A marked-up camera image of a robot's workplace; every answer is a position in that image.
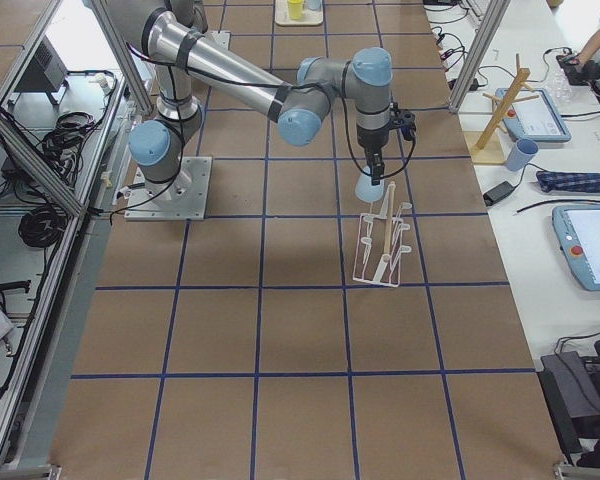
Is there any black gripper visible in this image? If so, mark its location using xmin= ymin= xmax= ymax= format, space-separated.
xmin=356 ymin=112 xmax=390 ymax=184

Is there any light blue plastic cup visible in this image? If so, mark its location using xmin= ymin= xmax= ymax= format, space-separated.
xmin=354 ymin=165 xmax=385 ymax=203

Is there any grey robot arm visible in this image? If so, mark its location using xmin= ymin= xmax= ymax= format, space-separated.
xmin=107 ymin=1 xmax=392 ymax=203

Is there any blue cup on desk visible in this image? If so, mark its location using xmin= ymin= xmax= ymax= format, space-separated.
xmin=505 ymin=138 xmax=539 ymax=172

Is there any yellow plastic cup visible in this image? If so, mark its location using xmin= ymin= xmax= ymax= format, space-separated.
xmin=286 ymin=0 xmax=304 ymax=21

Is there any wooden mug tree stand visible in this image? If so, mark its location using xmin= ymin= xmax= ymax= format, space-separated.
xmin=465 ymin=55 xmax=539 ymax=165

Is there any black power adapter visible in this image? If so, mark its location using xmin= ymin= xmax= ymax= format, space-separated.
xmin=482 ymin=181 xmax=516 ymax=207

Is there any cream plastic tray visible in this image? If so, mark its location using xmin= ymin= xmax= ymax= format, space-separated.
xmin=274 ymin=0 xmax=323 ymax=26

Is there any blue teach pendant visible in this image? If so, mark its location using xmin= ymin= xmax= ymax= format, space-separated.
xmin=551 ymin=205 xmax=600 ymax=291
xmin=503 ymin=88 xmax=572 ymax=143

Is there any checked blue pouch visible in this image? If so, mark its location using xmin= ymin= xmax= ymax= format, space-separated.
xmin=536 ymin=171 xmax=600 ymax=193

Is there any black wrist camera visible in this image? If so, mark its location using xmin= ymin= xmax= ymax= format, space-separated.
xmin=389 ymin=109 xmax=417 ymax=142

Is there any white wire cup rack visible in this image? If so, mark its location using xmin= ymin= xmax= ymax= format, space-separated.
xmin=352 ymin=181 xmax=412 ymax=288

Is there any aluminium frame post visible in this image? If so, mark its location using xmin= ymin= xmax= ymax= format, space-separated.
xmin=449 ymin=0 xmax=510 ymax=113

